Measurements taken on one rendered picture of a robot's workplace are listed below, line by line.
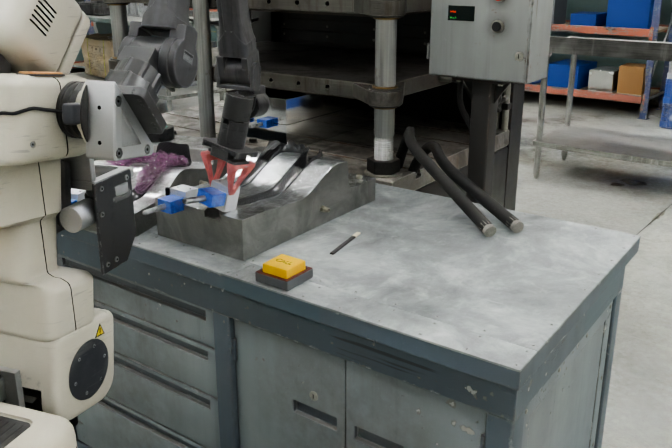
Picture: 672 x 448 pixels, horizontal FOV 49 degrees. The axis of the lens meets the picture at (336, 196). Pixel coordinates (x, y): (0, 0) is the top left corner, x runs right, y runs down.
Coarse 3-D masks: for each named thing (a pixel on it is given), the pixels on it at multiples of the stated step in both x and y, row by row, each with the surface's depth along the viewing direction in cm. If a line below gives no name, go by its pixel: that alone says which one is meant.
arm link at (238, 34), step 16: (224, 0) 136; (240, 0) 137; (224, 16) 138; (240, 16) 138; (224, 32) 140; (240, 32) 139; (224, 48) 141; (240, 48) 140; (224, 64) 144; (240, 64) 143; (224, 80) 146; (240, 80) 144
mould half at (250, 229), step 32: (288, 160) 177; (320, 160) 175; (256, 192) 168; (288, 192) 167; (320, 192) 169; (352, 192) 180; (160, 224) 163; (192, 224) 157; (224, 224) 151; (256, 224) 152; (288, 224) 161; (320, 224) 171
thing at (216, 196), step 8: (216, 184) 152; (224, 184) 152; (200, 192) 149; (208, 192) 148; (216, 192) 150; (224, 192) 151; (184, 200) 145; (192, 200) 145; (200, 200) 147; (208, 200) 148; (216, 200) 149; (224, 200) 151; (232, 200) 152; (216, 208) 153; (224, 208) 151; (232, 208) 153
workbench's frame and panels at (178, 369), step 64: (64, 256) 189; (128, 320) 181; (192, 320) 164; (256, 320) 150; (320, 320) 133; (576, 320) 132; (128, 384) 186; (192, 384) 170; (256, 384) 157; (320, 384) 145; (384, 384) 135; (448, 384) 125; (512, 384) 112; (576, 384) 152
